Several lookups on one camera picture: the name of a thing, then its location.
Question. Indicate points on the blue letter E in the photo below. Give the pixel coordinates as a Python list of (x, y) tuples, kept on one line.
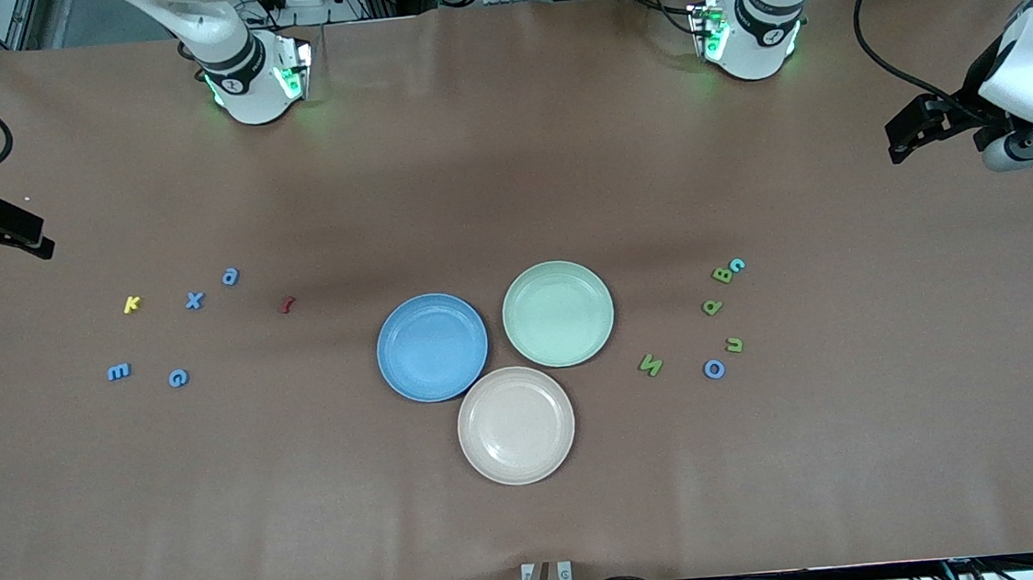
[(118, 372)]

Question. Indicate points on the blue letter X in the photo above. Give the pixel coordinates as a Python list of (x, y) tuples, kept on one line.
[(195, 301)]

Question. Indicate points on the blue letter G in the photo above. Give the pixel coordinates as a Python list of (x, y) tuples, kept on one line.
[(177, 379)]

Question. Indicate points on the blue letter a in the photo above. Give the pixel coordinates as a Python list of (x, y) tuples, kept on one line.
[(231, 277)]

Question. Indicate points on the green letter B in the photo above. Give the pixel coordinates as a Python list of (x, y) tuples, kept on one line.
[(722, 276)]

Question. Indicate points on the green letter P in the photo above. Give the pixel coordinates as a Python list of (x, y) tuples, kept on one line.
[(711, 308)]

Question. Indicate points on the green letter U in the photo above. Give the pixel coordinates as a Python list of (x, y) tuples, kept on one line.
[(734, 346)]

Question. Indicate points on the green letter N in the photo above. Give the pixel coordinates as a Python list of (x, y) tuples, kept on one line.
[(651, 366)]

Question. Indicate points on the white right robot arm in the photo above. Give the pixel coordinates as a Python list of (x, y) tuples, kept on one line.
[(247, 90)]

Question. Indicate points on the yellow letter K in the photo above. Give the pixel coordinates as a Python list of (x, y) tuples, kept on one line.
[(131, 306)]

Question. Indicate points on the teal letter C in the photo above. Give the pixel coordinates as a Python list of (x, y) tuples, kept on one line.
[(737, 263)]

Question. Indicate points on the red letter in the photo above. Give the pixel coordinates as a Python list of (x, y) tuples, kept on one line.
[(287, 304)]

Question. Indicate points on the blue letter O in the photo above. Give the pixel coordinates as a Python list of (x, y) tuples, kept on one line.
[(705, 370)]

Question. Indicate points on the green plate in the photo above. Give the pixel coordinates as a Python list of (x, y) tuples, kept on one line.
[(558, 314)]

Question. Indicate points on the blue plate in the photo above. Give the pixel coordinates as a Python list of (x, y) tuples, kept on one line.
[(432, 347)]

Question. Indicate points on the beige plate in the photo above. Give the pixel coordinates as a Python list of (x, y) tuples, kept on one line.
[(516, 425)]

